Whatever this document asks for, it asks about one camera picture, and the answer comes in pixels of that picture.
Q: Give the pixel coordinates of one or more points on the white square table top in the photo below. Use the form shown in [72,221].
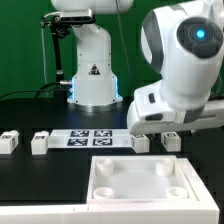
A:
[133,179]

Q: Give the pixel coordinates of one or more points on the silver camera on stand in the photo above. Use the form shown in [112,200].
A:
[76,16]

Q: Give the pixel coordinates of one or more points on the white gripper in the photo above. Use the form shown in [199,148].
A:
[149,114]

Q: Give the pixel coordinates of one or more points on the white L-shaped obstacle fence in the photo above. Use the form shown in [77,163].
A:
[176,211]

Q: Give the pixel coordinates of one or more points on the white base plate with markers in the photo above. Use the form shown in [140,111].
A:
[89,138]

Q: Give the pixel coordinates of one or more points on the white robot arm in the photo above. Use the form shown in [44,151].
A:
[184,43]

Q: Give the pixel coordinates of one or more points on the black camera stand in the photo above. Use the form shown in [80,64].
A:
[59,30]

